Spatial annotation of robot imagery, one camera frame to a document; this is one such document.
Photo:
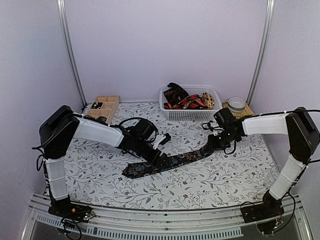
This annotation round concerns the white plastic basket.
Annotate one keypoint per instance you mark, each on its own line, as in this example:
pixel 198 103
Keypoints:
pixel 191 114

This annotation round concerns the red black tie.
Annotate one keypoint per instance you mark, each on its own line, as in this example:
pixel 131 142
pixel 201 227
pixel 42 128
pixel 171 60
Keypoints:
pixel 192 102

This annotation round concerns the rolled tie with white dots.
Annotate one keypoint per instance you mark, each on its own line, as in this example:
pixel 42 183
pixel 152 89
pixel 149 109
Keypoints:
pixel 96 105

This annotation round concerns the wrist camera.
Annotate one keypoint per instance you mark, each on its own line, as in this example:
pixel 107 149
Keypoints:
pixel 161 140
pixel 209 126

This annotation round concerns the left aluminium frame post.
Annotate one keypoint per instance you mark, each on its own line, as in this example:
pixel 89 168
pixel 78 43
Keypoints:
pixel 62 13

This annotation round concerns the wooden compartment box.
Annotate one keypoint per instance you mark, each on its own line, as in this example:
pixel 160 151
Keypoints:
pixel 108 110

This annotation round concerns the bamboo coaster mat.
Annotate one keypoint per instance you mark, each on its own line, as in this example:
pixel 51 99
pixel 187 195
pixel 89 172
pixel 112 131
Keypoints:
pixel 238 114

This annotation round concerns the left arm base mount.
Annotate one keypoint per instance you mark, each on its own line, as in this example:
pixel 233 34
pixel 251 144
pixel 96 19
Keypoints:
pixel 66 209

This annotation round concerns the dark patterned tie in basket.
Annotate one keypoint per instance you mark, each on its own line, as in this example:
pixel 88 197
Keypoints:
pixel 175 94

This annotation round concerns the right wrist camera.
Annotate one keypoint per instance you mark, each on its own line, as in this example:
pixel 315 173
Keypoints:
pixel 209 126

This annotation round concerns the rolled dark tie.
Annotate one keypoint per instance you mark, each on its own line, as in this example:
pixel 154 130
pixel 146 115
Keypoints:
pixel 102 119

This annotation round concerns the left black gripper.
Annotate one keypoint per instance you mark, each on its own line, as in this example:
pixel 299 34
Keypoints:
pixel 150 161

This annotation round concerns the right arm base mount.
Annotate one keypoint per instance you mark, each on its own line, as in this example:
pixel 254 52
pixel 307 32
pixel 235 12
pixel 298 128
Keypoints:
pixel 270 207

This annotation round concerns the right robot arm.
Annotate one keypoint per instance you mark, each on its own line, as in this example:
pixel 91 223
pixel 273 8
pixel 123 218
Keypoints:
pixel 294 130

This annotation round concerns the floral tablecloth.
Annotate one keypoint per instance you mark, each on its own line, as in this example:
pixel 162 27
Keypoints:
pixel 226 178

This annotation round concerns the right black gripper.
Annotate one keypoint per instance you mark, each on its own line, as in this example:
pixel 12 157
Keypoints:
pixel 213 146

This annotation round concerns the aluminium frame post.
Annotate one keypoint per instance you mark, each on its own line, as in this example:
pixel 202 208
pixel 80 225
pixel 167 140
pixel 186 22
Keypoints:
pixel 62 13
pixel 267 24

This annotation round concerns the yellow spotted tie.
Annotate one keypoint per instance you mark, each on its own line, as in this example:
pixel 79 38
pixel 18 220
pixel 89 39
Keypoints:
pixel 208 100

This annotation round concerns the front aluminium rail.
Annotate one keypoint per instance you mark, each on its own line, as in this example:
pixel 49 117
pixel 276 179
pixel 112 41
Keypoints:
pixel 110 223

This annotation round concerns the right aluminium frame post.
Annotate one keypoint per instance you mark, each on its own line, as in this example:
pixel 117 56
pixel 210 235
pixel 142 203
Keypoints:
pixel 267 24

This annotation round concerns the ceramic bowl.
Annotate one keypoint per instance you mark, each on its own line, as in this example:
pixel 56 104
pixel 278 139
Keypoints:
pixel 236 104

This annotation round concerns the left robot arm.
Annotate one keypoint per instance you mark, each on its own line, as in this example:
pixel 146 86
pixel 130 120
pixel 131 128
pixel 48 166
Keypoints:
pixel 65 127

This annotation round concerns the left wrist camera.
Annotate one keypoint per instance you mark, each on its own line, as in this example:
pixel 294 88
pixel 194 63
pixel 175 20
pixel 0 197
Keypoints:
pixel 161 140

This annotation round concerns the dark floral tie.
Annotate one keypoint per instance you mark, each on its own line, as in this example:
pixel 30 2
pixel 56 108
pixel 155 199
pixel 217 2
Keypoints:
pixel 143 169

